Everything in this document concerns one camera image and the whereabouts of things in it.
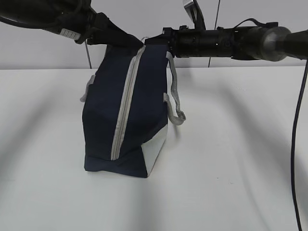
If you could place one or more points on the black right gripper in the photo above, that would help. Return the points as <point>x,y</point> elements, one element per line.
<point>186,43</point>

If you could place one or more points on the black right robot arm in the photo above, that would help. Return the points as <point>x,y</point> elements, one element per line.
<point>269,42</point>

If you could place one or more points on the navy blue lunch bag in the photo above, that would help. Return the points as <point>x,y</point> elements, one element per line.
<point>128,105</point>

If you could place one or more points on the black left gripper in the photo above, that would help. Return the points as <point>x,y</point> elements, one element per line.
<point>87,23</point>

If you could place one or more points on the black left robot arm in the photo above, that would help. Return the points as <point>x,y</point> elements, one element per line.
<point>39,14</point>

